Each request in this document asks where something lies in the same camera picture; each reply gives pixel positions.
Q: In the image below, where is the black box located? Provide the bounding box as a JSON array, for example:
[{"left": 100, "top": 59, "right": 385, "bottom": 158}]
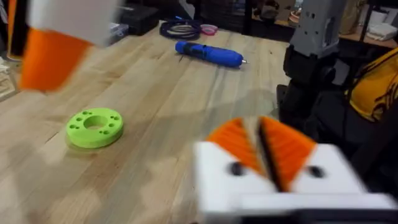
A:
[{"left": 119, "top": 3, "right": 160, "bottom": 36}]

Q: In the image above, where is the white folded cloth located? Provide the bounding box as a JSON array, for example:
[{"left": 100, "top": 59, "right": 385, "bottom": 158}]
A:
[{"left": 366, "top": 22, "right": 398, "bottom": 42}]

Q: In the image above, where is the clear plastic box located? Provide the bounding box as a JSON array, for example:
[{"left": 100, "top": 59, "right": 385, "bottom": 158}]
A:
[{"left": 107, "top": 22, "right": 130, "bottom": 44}]

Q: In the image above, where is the blue electric screwdriver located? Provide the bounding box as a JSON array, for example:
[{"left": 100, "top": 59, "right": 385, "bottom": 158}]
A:
[{"left": 174, "top": 40, "right": 249, "bottom": 68}]

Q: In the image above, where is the person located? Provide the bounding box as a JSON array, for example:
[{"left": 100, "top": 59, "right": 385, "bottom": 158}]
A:
[{"left": 343, "top": 46, "right": 398, "bottom": 123}]

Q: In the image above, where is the green disc with holes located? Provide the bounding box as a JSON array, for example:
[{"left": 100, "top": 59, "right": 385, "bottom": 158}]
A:
[{"left": 65, "top": 107, "right": 124, "bottom": 149}]

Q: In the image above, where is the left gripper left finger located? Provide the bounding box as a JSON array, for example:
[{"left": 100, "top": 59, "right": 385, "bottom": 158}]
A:
[{"left": 193, "top": 117, "right": 280, "bottom": 217}]

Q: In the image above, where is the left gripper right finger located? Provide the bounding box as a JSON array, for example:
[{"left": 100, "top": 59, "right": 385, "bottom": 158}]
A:
[{"left": 259, "top": 116, "right": 368, "bottom": 194}]

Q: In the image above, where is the pink tape ring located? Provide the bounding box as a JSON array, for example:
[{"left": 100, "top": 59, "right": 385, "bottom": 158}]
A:
[{"left": 200, "top": 24, "right": 219, "bottom": 37}]

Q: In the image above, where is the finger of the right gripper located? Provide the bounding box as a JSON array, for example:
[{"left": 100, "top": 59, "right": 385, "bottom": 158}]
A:
[{"left": 19, "top": 0, "right": 123, "bottom": 93}]

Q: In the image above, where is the black coiled cable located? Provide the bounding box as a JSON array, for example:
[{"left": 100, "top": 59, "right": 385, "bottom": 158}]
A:
[{"left": 159, "top": 18, "right": 203, "bottom": 41}]

